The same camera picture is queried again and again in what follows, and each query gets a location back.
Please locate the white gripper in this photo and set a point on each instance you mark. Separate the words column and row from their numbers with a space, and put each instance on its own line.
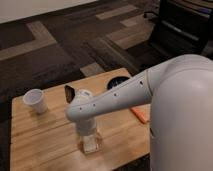
column 85, row 128

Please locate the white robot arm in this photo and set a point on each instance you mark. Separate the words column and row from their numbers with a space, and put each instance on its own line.
column 180, row 95

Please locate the dark blue ceramic bowl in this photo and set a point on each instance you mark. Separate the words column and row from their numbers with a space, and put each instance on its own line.
column 116, row 81

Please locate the dark brown block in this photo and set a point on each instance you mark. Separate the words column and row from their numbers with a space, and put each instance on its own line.
column 69, row 93

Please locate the white paper cup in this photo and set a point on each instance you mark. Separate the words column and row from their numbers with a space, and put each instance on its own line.
column 35, row 99

